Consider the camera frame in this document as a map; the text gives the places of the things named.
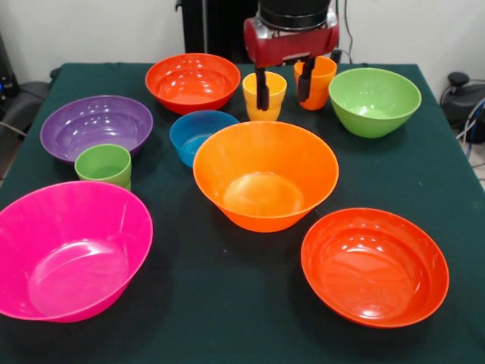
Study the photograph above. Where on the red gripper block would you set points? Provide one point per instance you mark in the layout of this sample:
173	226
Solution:
295	47

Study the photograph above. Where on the yellow plastic cup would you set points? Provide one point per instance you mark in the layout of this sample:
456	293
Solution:
276	102

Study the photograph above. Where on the orange plastic bowl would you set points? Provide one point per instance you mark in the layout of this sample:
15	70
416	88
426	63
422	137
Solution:
265	167

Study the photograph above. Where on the black computer tower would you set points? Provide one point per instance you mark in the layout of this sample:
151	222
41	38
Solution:
5	64

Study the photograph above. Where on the orange plastic cup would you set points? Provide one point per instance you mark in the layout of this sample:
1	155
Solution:
324	83

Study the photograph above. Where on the red plastic bowl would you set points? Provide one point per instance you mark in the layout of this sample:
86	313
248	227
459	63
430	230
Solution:
193	87
371	273

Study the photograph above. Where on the green plastic bowl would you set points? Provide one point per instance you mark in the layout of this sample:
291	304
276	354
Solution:
375	98

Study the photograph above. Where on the blue plastic bowl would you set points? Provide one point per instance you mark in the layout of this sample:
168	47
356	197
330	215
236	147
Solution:
185	132

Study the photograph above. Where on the dark green table cloth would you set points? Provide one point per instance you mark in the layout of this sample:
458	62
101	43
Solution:
379	182

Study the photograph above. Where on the purple plastic bowl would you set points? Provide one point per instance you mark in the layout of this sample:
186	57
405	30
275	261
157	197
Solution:
94	125

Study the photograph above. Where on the green plastic cup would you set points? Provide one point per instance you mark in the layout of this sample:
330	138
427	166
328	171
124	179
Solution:
102	165

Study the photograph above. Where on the pink plastic bowl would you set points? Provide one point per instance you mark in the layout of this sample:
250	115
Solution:
76	242

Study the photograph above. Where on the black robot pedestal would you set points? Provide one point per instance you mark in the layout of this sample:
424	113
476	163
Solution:
219	30

